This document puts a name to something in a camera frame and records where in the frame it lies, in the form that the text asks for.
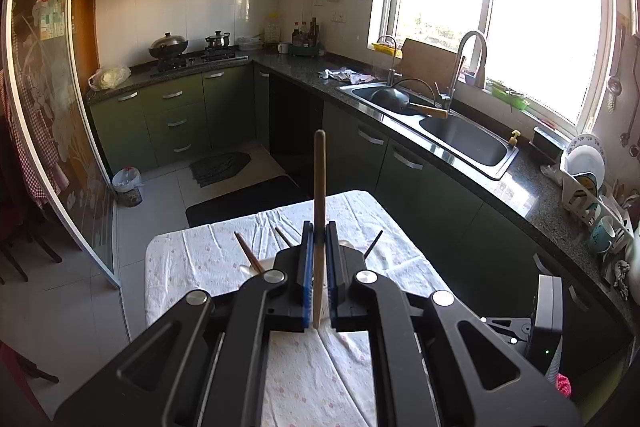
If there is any black gas stove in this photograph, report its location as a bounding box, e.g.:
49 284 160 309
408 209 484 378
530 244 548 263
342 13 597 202
156 48 248 74

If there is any white plastic bag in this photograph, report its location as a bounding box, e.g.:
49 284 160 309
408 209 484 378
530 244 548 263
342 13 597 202
88 66 131 92

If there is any green tray on sill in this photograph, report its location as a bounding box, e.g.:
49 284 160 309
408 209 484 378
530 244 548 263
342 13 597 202
489 81 529 112

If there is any steel double sink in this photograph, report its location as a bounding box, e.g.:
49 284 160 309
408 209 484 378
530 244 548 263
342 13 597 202
338 82 518 180

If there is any green lower cabinet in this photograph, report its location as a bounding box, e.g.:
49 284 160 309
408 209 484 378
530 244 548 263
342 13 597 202
89 65 257 174

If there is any white plastic utensil holder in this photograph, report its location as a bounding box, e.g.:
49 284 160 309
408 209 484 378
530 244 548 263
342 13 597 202
239 239 355 277

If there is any floral white tablecloth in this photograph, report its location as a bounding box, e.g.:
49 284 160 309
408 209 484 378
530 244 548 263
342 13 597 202
145 191 447 426

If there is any black pan wooden handle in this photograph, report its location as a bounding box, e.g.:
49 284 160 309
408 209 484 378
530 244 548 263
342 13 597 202
372 88 448 119

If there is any dark floor mat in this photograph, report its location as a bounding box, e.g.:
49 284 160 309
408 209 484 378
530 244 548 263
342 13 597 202
189 152 250 187

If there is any steel pot with lid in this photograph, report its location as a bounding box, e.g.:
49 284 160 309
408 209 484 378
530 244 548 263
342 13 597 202
205 30 230 50

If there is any white dish rack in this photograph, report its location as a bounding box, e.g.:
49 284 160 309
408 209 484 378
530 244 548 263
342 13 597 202
558 133 637 268

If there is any long wooden chopstick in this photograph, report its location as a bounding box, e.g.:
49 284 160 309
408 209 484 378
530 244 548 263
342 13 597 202
312 130 326 329

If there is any wooden cutting board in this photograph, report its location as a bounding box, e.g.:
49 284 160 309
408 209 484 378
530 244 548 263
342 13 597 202
399 39 456 86

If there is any tall chrome faucet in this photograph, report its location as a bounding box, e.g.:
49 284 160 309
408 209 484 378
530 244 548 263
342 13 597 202
438 29 488 110

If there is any dark chopstick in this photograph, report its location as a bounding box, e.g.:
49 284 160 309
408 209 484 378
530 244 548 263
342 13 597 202
363 230 384 259

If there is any white trash bin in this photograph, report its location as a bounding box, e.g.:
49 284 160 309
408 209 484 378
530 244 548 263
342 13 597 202
112 167 143 207

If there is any black wok with lid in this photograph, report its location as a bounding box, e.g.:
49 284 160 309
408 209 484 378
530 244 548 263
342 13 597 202
149 32 189 60

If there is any small chrome faucet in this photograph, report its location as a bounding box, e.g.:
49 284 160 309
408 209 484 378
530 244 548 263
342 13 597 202
372 34 398 84

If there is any sliding glass door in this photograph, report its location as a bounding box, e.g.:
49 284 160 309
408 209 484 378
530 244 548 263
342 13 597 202
2 0 120 287

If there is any brown wooden chopstick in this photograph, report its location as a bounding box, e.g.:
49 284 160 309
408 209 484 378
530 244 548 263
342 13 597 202
234 232 265 273

